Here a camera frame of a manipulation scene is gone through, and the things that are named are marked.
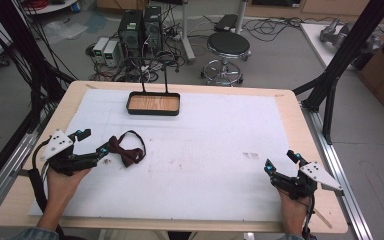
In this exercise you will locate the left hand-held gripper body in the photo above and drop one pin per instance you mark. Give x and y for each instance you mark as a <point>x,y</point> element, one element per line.
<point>60,143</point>

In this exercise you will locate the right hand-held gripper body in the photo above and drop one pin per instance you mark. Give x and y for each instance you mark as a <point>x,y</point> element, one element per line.
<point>318,175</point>

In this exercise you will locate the dark red bow tie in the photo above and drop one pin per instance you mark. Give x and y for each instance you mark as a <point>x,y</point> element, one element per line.
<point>126,155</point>

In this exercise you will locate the black tray with wooden bottom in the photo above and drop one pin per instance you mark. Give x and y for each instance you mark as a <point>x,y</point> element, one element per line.
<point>153,103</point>

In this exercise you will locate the person's right hand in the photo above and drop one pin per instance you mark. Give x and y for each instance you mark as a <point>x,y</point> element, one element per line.
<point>293,210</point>

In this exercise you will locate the person's left hand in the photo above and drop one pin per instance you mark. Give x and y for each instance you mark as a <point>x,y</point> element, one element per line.
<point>61,190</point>

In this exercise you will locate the white foam mat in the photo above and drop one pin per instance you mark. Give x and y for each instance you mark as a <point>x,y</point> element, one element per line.
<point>193,160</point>

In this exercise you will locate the white power supply unit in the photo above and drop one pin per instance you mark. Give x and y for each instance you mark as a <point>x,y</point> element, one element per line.
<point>110,53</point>
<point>100,48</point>

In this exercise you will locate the black computer tower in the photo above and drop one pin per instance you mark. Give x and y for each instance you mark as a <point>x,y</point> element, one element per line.
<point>131,31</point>
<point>153,28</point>

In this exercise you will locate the white board on floor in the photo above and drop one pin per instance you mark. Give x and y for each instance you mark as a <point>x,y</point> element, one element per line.
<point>316,43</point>

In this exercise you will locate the black round stool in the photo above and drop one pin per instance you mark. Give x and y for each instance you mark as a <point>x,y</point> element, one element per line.
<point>228,45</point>

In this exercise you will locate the grey metal table leg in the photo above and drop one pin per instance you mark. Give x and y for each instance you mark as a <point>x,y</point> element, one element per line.
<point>187,40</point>

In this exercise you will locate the flat black box on floor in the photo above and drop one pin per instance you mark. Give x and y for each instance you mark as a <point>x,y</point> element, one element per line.
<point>226,22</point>

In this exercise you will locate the aluminium rail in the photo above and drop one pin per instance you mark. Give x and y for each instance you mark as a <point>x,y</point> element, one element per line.
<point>3,176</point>
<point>343,186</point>

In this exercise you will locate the black metal frame post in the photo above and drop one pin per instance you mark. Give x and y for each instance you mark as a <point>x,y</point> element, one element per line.
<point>20,50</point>
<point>343,56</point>

